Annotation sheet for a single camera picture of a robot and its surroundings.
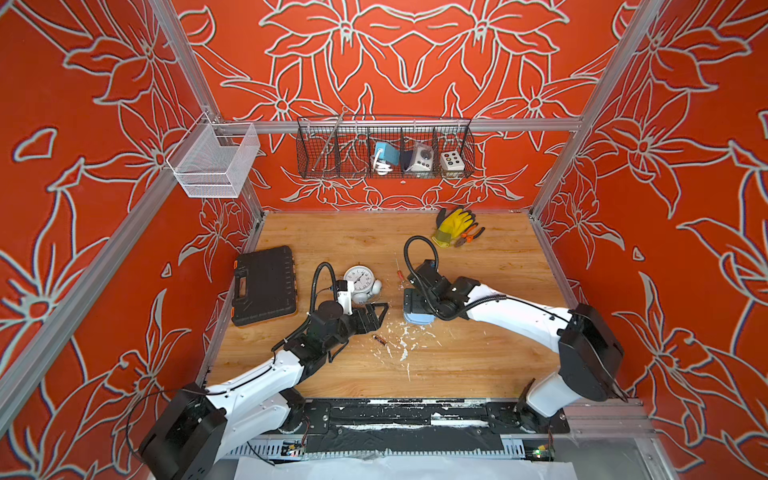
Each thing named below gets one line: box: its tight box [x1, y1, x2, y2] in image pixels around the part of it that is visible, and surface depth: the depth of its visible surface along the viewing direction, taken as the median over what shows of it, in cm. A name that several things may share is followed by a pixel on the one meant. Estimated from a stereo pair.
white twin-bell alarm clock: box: [343, 264, 382, 305], surface depth 96 cm
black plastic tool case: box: [232, 246, 297, 327], surface depth 94 cm
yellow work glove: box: [432, 208, 474, 248], surface depth 116 cm
